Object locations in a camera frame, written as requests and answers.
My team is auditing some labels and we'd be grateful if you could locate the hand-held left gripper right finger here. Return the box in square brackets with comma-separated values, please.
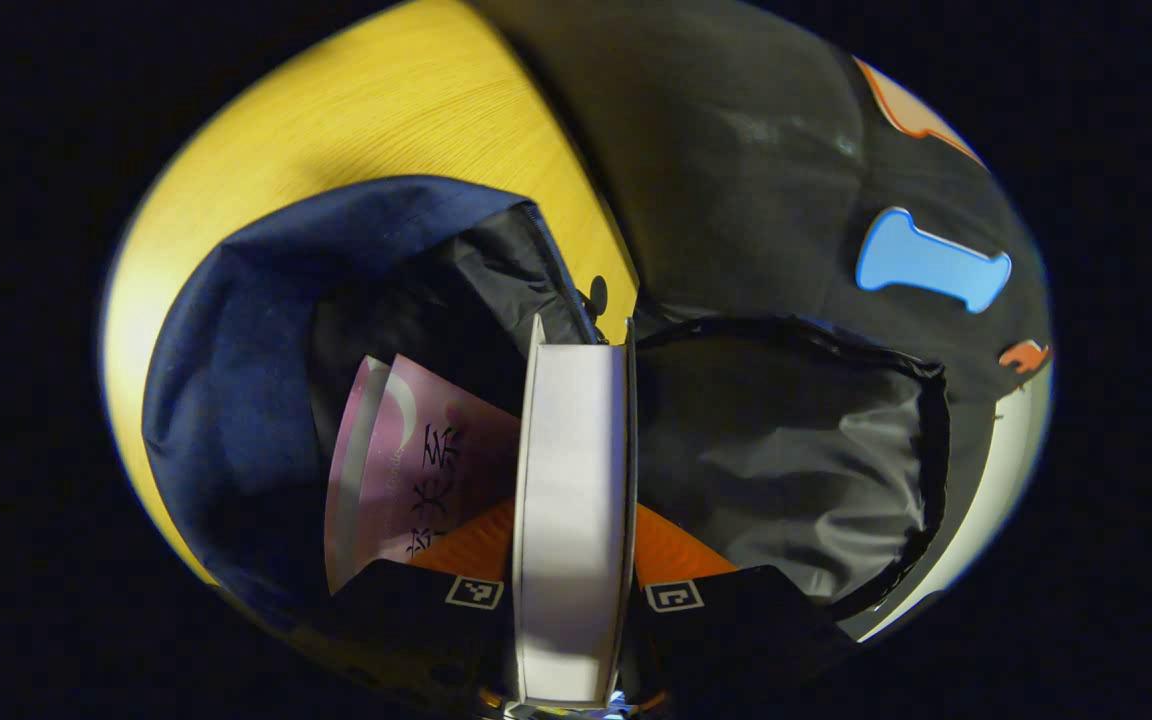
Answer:
[633, 503, 842, 713]

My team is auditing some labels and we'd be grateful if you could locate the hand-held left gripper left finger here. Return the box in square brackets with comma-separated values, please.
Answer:
[331, 498, 519, 706]

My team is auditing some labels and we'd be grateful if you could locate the blue schoolbag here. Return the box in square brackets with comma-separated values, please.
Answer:
[141, 175, 952, 646]

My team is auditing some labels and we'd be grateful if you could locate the black backdrop cloth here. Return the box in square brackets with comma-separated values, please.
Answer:
[471, 0, 1054, 441]

